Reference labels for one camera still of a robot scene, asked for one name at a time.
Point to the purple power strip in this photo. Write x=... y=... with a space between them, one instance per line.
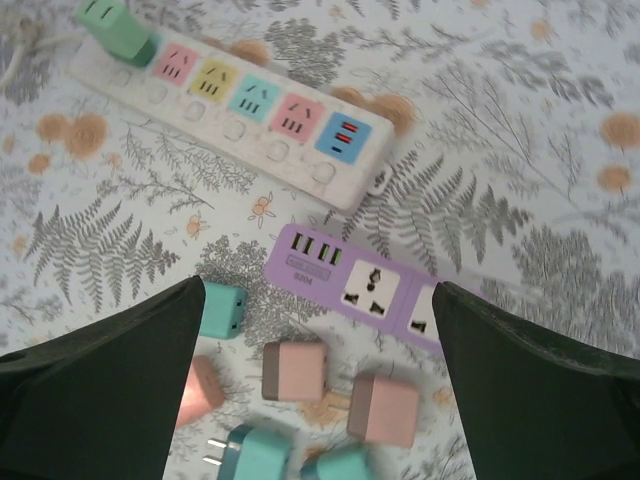
x=405 y=300

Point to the pink and brown plug adapter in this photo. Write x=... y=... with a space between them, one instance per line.
x=295 y=371
x=384 y=411

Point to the teal plug adapter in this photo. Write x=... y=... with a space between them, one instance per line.
x=335 y=465
x=222 y=310
x=257 y=457

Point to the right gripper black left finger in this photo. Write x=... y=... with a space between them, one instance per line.
x=90 y=410

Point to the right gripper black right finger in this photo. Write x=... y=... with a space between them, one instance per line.
x=545 y=410

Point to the green plug adapter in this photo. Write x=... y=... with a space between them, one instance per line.
x=117 y=35

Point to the white multi-socket power strip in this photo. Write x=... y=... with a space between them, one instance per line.
x=170 y=107

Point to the floral tablecloth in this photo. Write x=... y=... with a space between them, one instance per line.
x=500 y=150

